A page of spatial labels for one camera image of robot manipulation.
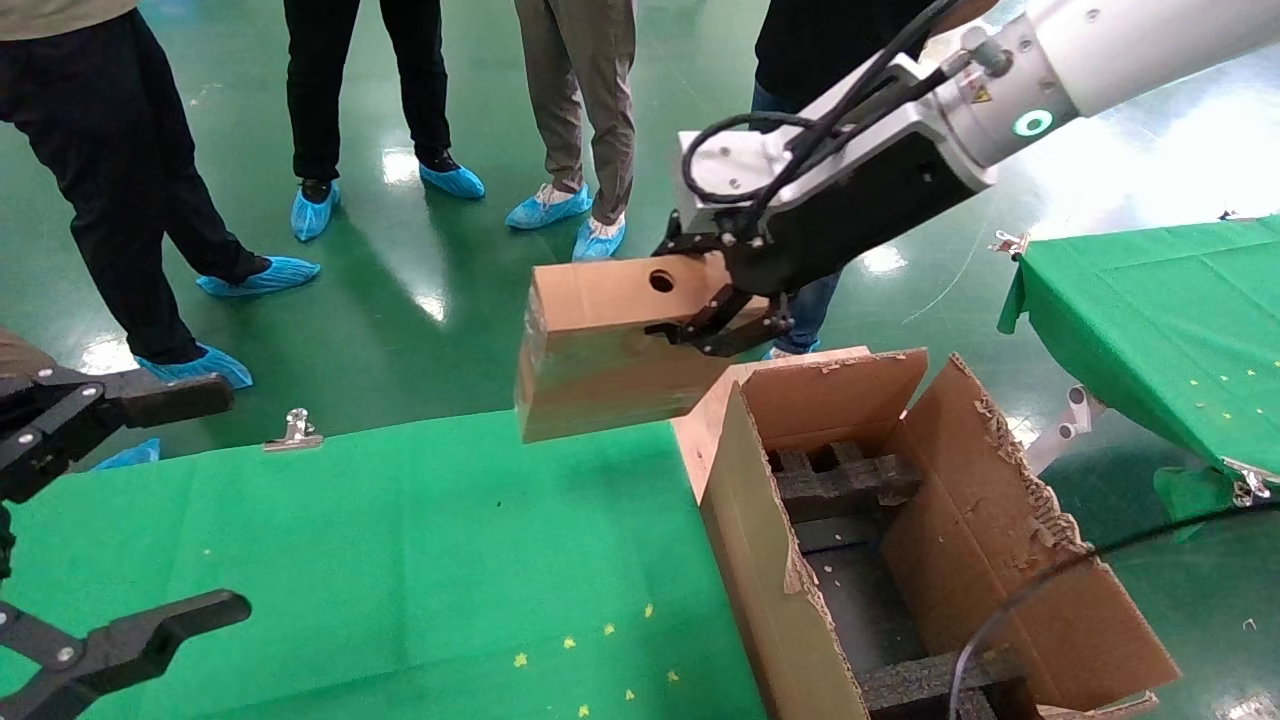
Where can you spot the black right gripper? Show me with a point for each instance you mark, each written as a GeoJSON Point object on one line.
{"type": "Point", "coordinates": [850, 215]}

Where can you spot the small green table cloth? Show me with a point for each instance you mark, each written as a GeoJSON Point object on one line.
{"type": "Point", "coordinates": [1160, 320]}

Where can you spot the black foam insert block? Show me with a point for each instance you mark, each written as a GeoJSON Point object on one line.
{"type": "Point", "coordinates": [920, 685]}
{"type": "Point", "coordinates": [845, 485]}

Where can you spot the silver binder clip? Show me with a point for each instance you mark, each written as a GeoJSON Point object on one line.
{"type": "Point", "coordinates": [296, 432]}
{"type": "Point", "coordinates": [1010, 243]}
{"type": "Point", "coordinates": [1248, 482]}

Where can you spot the brown cardboard piece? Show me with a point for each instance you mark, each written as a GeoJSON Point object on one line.
{"type": "Point", "coordinates": [15, 352]}

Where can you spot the person in khaki trousers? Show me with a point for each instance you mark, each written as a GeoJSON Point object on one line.
{"type": "Point", "coordinates": [590, 90]}

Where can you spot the person in blue jeans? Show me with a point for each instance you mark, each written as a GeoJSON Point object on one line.
{"type": "Point", "coordinates": [820, 40]}

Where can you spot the person in slim black trousers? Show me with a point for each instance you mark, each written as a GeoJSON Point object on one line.
{"type": "Point", "coordinates": [320, 90]}

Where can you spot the large green table cloth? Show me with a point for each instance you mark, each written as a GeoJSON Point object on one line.
{"type": "Point", "coordinates": [350, 560]}

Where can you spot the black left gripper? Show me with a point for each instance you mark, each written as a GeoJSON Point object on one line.
{"type": "Point", "coordinates": [5, 545]}

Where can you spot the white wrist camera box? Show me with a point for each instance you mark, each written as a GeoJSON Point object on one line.
{"type": "Point", "coordinates": [745, 160]}

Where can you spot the grey metal camera bracket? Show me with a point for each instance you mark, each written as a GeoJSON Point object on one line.
{"type": "Point", "coordinates": [920, 115]}

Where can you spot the small brown cardboard box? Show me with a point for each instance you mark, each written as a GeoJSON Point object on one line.
{"type": "Point", "coordinates": [600, 380]}

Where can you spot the grey metal table bracket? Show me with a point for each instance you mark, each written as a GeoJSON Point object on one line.
{"type": "Point", "coordinates": [1068, 425]}

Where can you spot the large open cardboard carton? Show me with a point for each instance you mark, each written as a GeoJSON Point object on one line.
{"type": "Point", "coordinates": [770, 560]}

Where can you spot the person in tan shirt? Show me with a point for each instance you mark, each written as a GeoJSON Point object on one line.
{"type": "Point", "coordinates": [110, 150]}

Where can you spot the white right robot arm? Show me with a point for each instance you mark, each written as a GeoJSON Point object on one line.
{"type": "Point", "coordinates": [1150, 40]}

